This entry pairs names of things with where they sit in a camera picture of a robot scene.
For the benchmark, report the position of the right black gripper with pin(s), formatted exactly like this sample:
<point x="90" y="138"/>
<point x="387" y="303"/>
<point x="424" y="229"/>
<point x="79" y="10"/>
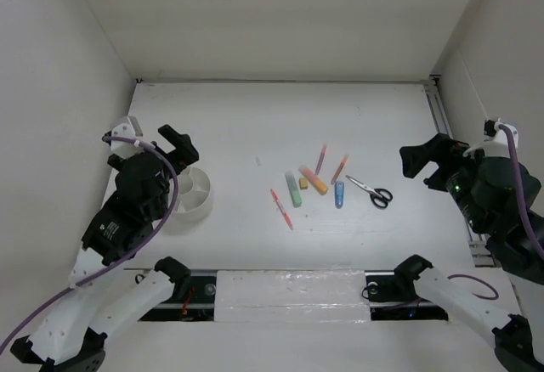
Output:
<point x="440" y="147"/>

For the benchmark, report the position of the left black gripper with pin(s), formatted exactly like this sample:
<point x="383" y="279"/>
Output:
<point x="185" y="152"/>

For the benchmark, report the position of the brown orange marker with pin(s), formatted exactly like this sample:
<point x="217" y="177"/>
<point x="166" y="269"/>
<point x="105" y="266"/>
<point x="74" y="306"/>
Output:
<point x="339" y="170"/>

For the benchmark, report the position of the purple marker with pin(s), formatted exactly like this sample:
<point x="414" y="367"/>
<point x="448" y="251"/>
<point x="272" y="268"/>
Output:
<point x="321" y="159"/>

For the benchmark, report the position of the red pen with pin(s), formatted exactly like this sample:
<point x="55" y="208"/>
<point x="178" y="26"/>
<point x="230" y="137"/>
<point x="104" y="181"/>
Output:
<point x="282" y="209"/>

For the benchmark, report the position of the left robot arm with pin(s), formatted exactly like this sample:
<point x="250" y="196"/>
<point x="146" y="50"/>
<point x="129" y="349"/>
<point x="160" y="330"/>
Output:
<point x="70" y="331"/>

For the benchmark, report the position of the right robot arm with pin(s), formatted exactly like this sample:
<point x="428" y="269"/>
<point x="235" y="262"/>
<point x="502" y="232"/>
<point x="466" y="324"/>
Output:
<point x="494" y="193"/>

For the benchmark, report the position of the white divided round container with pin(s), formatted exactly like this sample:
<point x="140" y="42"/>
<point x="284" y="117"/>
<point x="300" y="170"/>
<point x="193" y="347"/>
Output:
<point x="194" y="201"/>

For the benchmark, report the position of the blue correction tape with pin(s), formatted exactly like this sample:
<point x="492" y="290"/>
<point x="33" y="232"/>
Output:
<point x="339" y="190"/>

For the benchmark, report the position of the orange highlighter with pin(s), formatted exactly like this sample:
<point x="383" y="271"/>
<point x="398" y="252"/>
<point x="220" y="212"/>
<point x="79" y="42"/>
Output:
<point x="313" y="179"/>

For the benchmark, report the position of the yellow eraser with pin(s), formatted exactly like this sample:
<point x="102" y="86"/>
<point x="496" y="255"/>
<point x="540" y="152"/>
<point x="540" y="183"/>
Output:
<point x="303" y="183"/>

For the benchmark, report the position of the green highlighter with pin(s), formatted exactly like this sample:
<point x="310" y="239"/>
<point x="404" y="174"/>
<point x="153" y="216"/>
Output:
<point x="293" y="189"/>

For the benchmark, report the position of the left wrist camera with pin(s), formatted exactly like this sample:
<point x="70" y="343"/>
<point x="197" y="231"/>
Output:
<point x="122" y="136"/>

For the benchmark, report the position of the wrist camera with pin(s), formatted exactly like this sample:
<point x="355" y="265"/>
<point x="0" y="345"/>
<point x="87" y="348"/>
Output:
<point x="499" y="139"/>
<point x="122" y="136"/>

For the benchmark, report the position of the black handled scissors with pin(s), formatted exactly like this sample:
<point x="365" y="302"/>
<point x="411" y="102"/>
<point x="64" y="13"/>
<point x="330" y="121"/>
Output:
<point x="379" y="197"/>

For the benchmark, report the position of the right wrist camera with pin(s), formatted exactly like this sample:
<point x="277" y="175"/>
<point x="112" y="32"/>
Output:
<point x="499" y="139"/>

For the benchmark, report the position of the aluminium rail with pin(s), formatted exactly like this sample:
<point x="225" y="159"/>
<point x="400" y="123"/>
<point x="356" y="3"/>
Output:
<point x="476" y="242"/>

